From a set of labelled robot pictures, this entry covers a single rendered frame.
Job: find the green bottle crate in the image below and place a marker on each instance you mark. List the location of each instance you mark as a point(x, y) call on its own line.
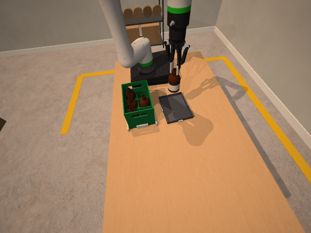
point(146, 114)

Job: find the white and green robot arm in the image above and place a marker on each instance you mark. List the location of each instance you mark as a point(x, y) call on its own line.
point(178, 16)

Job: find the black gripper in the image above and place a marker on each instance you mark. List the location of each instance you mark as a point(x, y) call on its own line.
point(177, 41)

